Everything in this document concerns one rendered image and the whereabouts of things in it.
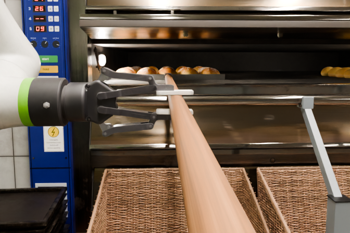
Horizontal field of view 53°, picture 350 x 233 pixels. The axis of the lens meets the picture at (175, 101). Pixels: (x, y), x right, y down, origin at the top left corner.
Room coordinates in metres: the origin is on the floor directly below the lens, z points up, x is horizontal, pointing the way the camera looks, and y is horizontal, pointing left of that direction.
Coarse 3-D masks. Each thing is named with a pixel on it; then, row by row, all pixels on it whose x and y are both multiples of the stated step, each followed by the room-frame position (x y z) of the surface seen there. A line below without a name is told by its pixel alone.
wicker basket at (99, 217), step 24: (120, 168) 1.32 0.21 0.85; (240, 168) 1.33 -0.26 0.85; (120, 192) 1.29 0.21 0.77; (144, 192) 1.29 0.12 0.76; (168, 192) 1.30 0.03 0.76; (240, 192) 1.30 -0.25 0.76; (96, 216) 1.09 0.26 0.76; (120, 216) 1.26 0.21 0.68; (144, 216) 1.27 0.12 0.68; (168, 216) 1.27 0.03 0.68; (264, 216) 1.05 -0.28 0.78
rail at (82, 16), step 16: (80, 16) 1.20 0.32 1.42; (96, 16) 1.20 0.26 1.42; (112, 16) 1.20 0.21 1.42; (128, 16) 1.20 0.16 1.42; (144, 16) 1.20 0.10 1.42; (160, 16) 1.21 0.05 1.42; (176, 16) 1.21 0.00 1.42; (192, 16) 1.21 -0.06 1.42; (208, 16) 1.21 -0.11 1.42; (224, 16) 1.21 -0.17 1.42; (240, 16) 1.22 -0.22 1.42; (256, 16) 1.22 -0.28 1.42; (272, 16) 1.22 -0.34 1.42; (288, 16) 1.22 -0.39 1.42; (304, 16) 1.23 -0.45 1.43; (320, 16) 1.23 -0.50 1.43; (336, 16) 1.23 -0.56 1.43
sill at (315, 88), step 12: (108, 84) 1.36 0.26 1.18; (120, 84) 1.36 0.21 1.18; (132, 84) 1.36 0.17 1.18; (144, 84) 1.36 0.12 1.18; (180, 84) 1.36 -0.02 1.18; (192, 84) 1.36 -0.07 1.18; (204, 84) 1.36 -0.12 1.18; (216, 84) 1.36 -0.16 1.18; (228, 84) 1.36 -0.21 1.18; (240, 84) 1.36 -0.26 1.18; (252, 84) 1.37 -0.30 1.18; (264, 84) 1.37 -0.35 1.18; (276, 84) 1.37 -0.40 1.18; (288, 84) 1.37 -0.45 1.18; (300, 84) 1.37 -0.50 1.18; (312, 84) 1.37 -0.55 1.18; (324, 84) 1.38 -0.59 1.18; (336, 84) 1.38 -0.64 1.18; (348, 84) 1.38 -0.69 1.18
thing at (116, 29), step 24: (96, 24) 1.19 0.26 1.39; (120, 24) 1.20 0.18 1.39; (144, 24) 1.20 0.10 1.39; (168, 24) 1.20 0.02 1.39; (192, 24) 1.21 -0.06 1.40; (216, 24) 1.21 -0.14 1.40; (240, 24) 1.21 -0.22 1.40; (264, 24) 1.22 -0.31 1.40; (288, 24) 1.22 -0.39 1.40; (312, 24) 1.22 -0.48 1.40; (336, 24) 1.23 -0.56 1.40
